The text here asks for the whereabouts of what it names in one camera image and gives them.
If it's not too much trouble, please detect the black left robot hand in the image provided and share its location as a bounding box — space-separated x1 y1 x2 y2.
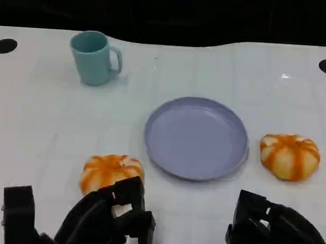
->
52 171 160 244

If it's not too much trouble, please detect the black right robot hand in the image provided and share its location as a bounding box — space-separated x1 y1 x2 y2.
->
224 188 326 244

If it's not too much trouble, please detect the orange and white bread roll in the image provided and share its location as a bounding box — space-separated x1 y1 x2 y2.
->
78 152 146 200
257 132 323 184

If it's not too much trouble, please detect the lilac plate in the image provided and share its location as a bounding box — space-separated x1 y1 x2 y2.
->
141 93 253 185

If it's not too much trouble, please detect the pale green mug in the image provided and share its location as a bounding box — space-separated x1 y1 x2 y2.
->
67 29 125 88

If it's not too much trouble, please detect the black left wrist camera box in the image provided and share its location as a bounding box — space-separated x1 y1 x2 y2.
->
0 184 43 244

